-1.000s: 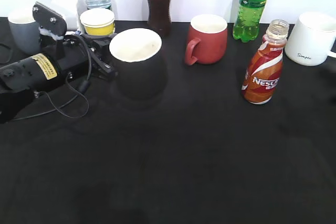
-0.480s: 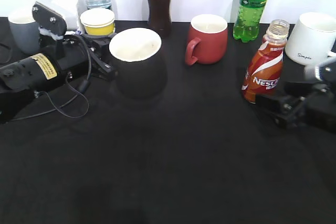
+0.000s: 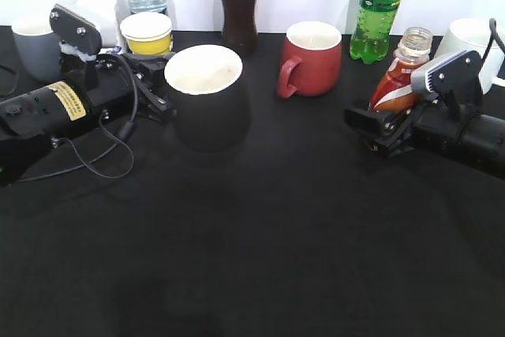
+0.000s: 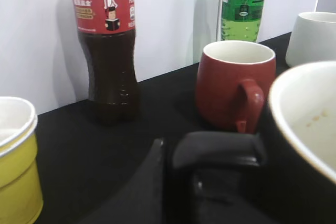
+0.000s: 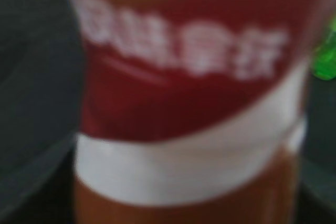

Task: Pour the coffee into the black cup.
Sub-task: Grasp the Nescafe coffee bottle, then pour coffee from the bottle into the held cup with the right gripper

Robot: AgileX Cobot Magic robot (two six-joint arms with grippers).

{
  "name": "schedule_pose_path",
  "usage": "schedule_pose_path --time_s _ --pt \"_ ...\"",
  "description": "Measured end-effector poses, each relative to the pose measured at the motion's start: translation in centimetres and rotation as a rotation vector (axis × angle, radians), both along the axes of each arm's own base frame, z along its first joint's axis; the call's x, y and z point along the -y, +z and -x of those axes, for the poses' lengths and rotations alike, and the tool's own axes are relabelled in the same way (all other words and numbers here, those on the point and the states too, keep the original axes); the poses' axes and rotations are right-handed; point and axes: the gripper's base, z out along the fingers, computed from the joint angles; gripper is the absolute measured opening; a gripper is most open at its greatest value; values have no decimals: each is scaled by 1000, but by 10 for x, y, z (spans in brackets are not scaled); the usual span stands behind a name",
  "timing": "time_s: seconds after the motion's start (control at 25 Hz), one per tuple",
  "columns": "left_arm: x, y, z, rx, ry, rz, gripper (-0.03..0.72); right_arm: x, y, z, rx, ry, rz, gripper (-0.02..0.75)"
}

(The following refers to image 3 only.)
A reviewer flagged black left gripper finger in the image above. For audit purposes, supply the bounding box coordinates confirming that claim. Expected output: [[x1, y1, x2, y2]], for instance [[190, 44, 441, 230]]
[[137, 86, 176, 123]]

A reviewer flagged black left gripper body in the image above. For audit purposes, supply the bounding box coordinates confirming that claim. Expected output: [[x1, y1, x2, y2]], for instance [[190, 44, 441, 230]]
[[85, 54, 166, 118]]

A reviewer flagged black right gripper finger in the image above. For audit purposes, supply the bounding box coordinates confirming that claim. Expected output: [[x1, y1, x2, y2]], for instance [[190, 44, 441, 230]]
[[344, 107, 389, 136]]

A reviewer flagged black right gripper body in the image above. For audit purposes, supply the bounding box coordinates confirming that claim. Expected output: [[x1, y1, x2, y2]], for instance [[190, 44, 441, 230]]
[[365, 104, 425, 158]]

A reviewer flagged orange nescafe bottle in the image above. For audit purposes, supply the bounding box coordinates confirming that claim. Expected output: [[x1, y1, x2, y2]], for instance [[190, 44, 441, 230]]
[[368, 27, 432, 114]]

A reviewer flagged black mug white inside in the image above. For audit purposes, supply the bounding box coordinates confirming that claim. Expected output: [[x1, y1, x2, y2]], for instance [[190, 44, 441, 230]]
[[164, 44, 251, 152]]

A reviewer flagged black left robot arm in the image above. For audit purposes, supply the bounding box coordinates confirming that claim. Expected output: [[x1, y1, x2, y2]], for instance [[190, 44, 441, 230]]
[[1, 54, 174, 186]]

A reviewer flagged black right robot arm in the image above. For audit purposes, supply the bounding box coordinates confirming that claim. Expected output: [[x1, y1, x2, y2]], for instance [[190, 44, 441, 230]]
[[344, 102, 504, 179]]

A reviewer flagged grey mug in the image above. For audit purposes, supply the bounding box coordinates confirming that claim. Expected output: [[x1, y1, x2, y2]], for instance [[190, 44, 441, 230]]
[[11, 11, 62, 84]]

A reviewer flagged red mug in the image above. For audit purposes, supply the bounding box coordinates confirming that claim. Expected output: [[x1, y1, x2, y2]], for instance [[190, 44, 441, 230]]
[[277, 21, 342, 99]]

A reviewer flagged green sprite bottle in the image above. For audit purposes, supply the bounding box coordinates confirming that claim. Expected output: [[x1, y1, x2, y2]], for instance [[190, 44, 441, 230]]
[[350, 0, 401, 64]]

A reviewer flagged yellow paper cup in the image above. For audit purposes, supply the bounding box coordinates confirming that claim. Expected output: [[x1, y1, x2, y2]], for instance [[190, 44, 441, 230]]
[[119, 12, 173, 55]]

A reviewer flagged white blueberry milk carton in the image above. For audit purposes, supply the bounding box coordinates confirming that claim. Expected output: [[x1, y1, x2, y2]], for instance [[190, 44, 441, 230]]
[[75, 0, 118, 48]]

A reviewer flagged cola bottle red label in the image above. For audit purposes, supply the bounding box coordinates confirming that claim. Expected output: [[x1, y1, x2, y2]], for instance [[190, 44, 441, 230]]
[[221, 0, 257, 56]]

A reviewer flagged black left cable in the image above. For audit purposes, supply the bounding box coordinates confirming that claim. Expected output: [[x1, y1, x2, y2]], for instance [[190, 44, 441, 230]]
[[15, 54, 141, 184]]

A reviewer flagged black cable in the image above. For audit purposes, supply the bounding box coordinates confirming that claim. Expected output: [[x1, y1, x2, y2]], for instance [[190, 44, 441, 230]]
[[15, 54, 141, 184], [481, 17, 505, 62]]

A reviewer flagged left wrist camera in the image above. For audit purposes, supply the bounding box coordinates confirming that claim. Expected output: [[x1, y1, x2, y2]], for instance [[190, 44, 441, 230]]
[[49, 3, 102, 62]]

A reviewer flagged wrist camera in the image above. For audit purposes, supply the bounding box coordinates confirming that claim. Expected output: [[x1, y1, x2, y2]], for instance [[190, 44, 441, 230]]
[[410, 51, 483, 107], [49, 3, 102, 62]]

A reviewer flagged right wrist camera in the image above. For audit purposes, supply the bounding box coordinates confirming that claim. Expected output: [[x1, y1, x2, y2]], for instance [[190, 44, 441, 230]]
[[410, 51, 483, 107]]

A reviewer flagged black right cable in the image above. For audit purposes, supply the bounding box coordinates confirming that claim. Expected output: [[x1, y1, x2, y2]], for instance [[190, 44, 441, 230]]
[[481, 17, 505, 62]]

